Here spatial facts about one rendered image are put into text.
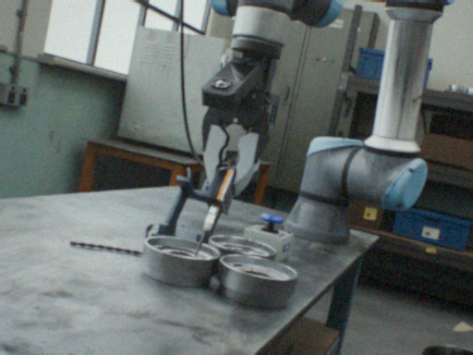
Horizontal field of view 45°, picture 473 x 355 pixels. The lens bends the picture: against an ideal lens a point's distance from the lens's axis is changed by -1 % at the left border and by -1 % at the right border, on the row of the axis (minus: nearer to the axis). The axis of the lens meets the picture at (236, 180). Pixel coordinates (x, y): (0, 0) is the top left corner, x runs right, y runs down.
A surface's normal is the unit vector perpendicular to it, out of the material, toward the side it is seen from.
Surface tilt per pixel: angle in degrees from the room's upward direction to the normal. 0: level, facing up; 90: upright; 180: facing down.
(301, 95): 90
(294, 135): 90
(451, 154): 83
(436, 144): 82
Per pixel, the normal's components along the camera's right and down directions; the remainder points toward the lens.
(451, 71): -0.35, 0.02
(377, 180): -0.63, 0.10
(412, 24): -0.20, 0.19
